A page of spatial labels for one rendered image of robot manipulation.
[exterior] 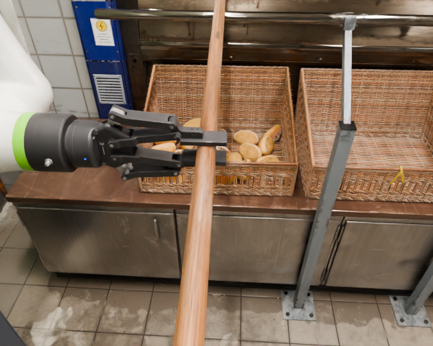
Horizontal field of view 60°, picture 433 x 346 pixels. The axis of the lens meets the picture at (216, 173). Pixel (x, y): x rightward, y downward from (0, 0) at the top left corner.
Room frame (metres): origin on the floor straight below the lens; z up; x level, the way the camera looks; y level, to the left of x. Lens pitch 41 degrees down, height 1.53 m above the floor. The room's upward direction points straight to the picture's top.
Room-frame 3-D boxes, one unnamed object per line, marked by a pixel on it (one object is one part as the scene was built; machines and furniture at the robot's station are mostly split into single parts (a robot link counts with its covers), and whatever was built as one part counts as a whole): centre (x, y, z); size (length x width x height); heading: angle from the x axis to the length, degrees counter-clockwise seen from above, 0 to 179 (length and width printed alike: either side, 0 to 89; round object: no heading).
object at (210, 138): (0.47, 0.02, 1.19); 0.07 x 0.03 x 0.01; 87
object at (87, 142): (0.47, 0.18, 1.18); 0.09 x 0.07 x 0.08; 87
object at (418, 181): (1.16, -0.60, 0.72); 0.56 x 0.49 x 0.28; 87
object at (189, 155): (0.47, 0.02, 1.16); 0.07 x 0.03 x 0.01; 87
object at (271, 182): (1.20, -0.01, 0.72); 0.56 x 0.49 x 0.28; 88
